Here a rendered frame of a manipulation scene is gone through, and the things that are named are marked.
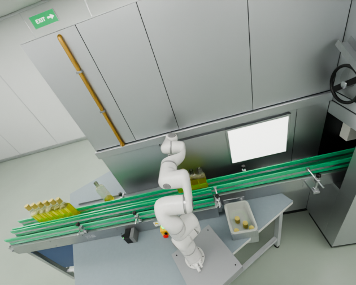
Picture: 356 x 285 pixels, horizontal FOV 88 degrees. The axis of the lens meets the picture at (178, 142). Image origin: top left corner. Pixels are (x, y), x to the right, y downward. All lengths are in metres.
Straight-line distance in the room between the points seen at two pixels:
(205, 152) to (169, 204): 0.65
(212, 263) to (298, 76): 1.22
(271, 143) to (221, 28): 0.85
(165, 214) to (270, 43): 1.01
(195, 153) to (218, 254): 0.66
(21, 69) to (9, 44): 0.45
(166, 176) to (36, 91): 4.62
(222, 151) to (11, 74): 4.75
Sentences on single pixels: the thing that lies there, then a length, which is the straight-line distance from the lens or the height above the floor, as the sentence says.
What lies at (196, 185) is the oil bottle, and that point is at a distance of 1.41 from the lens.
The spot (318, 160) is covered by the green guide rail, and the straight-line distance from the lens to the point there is 1.69.
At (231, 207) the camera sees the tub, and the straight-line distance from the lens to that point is 1.50.
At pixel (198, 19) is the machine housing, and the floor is 1.98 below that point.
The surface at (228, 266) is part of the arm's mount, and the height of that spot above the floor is 0.82.
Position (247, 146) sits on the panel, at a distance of 1.45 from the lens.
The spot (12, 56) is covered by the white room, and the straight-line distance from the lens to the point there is 5.16.
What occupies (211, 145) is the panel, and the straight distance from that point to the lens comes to 1.35.
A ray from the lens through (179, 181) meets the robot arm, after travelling 0.84.
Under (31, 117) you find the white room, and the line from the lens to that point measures 5.69.
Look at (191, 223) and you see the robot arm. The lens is 1.01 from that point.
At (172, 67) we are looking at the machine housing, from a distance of 1.12.
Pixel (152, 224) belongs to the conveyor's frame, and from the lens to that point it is 1.57.
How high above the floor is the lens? 2.07
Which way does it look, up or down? 35 degrees down
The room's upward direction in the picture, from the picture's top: 20 degrees counter-clockwise
